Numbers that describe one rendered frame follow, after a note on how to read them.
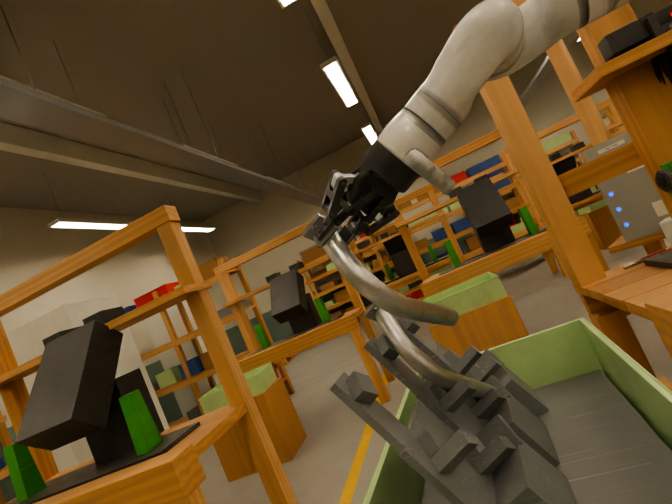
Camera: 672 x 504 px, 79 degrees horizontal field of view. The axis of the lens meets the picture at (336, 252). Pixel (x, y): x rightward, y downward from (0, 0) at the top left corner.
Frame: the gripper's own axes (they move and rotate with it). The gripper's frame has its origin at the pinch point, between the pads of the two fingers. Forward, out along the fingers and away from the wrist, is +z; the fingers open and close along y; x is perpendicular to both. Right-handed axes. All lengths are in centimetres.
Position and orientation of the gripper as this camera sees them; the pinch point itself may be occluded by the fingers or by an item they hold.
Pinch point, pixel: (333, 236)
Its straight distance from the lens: 58.3
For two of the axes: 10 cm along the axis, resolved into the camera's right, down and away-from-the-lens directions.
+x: 4.3, 6.2, -6.5
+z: -6.1, 7.4, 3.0
